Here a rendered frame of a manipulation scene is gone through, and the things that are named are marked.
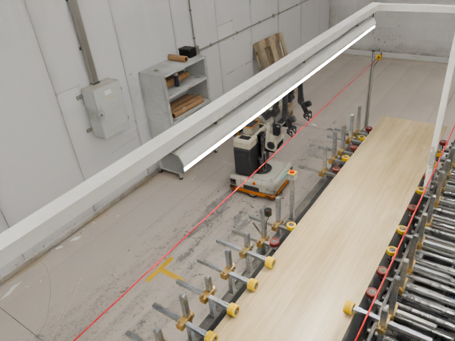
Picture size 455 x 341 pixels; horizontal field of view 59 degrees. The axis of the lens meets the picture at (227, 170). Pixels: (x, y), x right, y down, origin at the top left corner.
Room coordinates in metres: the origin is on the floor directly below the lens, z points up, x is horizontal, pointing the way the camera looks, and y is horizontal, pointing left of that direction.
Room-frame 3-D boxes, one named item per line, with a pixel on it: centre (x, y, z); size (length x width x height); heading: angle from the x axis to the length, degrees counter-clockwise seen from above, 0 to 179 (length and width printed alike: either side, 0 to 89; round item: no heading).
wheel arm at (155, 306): (1.75, 0.41, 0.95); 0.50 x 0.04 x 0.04; 52
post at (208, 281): (1.96, 0.21, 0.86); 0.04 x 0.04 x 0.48; 52
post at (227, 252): (2.16, 0.06, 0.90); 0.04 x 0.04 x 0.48; 52
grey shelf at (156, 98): (5.42, 0.57, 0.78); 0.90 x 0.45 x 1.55; 142
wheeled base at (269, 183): (4.57, -0.45, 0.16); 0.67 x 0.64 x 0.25; 56
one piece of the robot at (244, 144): (4.62, -0.37, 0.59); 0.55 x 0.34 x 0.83; 146
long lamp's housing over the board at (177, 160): (2.36, -0.51, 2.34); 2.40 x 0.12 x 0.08; 142
